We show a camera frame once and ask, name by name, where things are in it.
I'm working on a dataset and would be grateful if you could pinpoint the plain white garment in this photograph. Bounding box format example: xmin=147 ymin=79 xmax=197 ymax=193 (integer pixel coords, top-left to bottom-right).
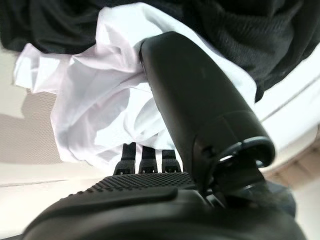
xmin=13 ymin=6 xmax=259 ymax=171

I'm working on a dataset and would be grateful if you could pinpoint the black garment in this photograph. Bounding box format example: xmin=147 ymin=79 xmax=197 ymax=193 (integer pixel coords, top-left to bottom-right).
xmin=0 ymin=0 xmax=320 ymax=104

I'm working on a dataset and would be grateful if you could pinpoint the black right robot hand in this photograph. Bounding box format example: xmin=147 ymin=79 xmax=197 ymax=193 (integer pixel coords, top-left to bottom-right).
xmin=24 ymin=31 xmax=309 ymax=240

